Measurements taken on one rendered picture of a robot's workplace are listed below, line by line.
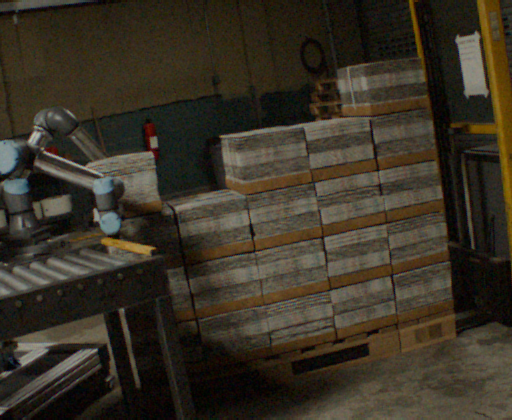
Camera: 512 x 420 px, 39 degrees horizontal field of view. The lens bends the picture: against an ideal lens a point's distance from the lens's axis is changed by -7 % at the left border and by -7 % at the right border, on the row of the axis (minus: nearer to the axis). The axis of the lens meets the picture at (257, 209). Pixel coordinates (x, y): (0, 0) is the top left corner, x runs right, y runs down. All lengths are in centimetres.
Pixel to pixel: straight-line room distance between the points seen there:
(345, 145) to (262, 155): 36
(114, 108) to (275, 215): 714
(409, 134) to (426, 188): 25
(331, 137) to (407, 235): 55
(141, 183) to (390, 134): 106
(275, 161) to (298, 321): 68
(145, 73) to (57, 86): 128
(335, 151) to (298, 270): 51
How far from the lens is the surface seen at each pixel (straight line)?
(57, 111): 355
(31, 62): 986
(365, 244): 329
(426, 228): 339
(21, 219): 338
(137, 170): 305
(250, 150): 311
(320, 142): 319
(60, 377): 327
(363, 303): 333
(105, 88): 1014
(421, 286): 344
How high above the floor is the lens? 122
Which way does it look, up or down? 8 degrees down
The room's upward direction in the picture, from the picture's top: 9 degrees counter-clockwise
